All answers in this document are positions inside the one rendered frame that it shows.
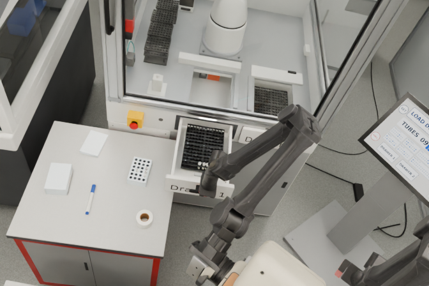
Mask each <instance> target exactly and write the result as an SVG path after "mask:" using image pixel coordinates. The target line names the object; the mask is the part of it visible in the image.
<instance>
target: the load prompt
mask: <svg viewBox="0 0 429 286"><path fill-rule="evenodd" d="M406 116H407V117H408V118H409V119H411V120H412V121H413V122H414V123H416V124H417V125H418V126H419V127H420V128H421V129H422V130H423V131H424V132H426V133H427V134H428V135H429V119H428V118H427V117H426V116H425V115H424V114H423V113H422V112H420V111H419V110H418V109H417V108H415V107H414V108H413V109H412V110H411V111H410V112H409V113H408V114H406Z"/></svg>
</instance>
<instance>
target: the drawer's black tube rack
mask: <svg viewBox="0 0 429 286"><path fill-rule="evenodd" d="M188 125H190V126H188ZM188 125H187V129H186V137H185V142H184V149H183V157H182V160H185V161H186V160H187V161H192V162H201V163H209V159H210V157H211V153H212V151H214V150H220V149H221V150H223V142H224V133H225V130H224V129H219V128H212V127H207V126H200V125H196V124H188ZM191 126H193V127H191ZM194 126H196V127H194ZM198 127H199V128H198ZM200 127H202V128H200ZM203 128H205V129H203ZM207 128H209V129H207ZM210 129H212V130H210ZM213 129H215V130H213ZM216 130H218V131H216ZM219 130H221V131H220V132H219ZM222 131H224V132H222ZM181 168H182V169H190V170H197V171H203V172H205V171H206V170H205V168H204V170H203V169H202V167H200V169H198V168H197V167H196V166H191V165H183V164H181Z"/></svg>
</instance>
